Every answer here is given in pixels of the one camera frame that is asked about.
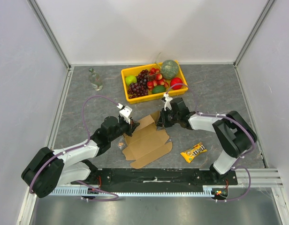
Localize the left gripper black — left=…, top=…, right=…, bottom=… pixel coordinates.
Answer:
left=109, top=117, right=140, bottom=142

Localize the brown cardboard box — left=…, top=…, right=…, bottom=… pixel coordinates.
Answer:
left=122, top=111, right=173, bottom=169

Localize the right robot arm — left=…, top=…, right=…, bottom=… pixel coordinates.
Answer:
left=156, top=94, right=258, bottom=185

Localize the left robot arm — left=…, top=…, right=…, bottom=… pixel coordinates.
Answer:
left=21, top=116, right=140, bottom=198

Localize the green lime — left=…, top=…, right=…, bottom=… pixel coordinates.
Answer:
left=152, top=85, right=166, bottom=94

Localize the dark purple grape bunch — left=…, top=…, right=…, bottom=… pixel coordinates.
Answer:
left=127, top=69, right=149, bottom=99

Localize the red apple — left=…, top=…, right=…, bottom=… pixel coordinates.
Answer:
left=170, top=77, right=183, bottom=90

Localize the yellow candy bag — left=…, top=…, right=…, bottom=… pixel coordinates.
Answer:
left=180, top=142, right=207, bottom=163

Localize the green apple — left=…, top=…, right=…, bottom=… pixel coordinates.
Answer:
left=125, top=75, right=137, bottom=86

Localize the red strawberry cluster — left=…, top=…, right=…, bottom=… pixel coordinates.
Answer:
left=147, top=67, right=169, bottom=90

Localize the green netted melon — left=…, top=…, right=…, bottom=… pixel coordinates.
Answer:
left=160, top=60, right=179, bottom=80

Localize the yellow plastic tray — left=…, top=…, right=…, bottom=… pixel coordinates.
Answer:
left=121, top=60, right=188, bottom=104

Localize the clear glass bottle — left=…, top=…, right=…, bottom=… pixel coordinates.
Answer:
left=89, top=67, right=103, bottom=91

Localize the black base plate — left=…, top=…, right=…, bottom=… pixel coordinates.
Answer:
left=81, top=167, right=238, bottom=186

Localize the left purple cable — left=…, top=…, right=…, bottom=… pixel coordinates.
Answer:
left=29, top=95, right=121, bottom=202

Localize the grey slotted cable duct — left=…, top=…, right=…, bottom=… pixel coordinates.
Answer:
left=49, top=186, right=224, bottom=197

